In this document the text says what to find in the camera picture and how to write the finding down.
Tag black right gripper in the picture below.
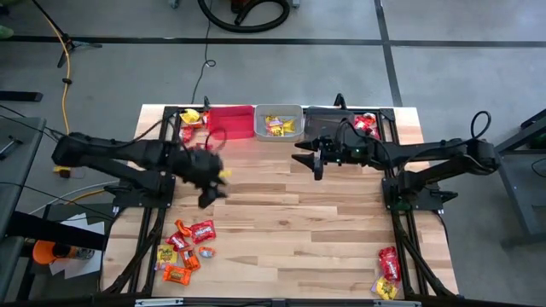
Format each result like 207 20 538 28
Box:
291 136 363 182

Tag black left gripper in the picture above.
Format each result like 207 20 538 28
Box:
172 147 229 210

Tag small orange candy wrapper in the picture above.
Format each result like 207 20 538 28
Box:
174 219 193 238

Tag plain yellow candy packet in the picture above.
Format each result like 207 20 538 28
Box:
178 108 201 125

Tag white plastic bin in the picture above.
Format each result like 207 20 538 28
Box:
253 103 305 143

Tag dark grey translucent bin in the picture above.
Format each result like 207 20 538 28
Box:
303 106 356 146

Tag red plastic bin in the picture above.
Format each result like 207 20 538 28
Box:
207 105 256 141

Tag white paper sheets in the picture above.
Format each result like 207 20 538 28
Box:
48 211 107 281

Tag black padded bar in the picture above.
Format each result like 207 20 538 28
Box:
6 210 110 252

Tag orange black tool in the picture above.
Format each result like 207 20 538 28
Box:
32 239 96 266

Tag grey metal table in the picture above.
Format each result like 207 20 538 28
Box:
0 115 47 240

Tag black tripod stand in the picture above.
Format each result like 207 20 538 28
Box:
30 0 103 69

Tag dark grey workbench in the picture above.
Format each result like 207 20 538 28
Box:
494 108 546 251

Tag black flat floor bar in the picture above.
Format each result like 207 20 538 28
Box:
0 90 44 103

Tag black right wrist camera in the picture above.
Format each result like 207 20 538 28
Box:
320 135 343 151

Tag black aluminium table frame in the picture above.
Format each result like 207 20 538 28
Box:
100 104 460 299

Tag silver metal bracket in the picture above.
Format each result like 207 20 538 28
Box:
134 298 184 307
373 299 422 307

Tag black vacuum hose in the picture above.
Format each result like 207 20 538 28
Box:
197 0 292 34

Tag thin black floor cable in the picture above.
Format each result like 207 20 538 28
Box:
190 0 218 106

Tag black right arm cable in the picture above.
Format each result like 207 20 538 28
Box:
470 110 492 140

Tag yellow extension cable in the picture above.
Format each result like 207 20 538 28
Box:
42 12 107 204

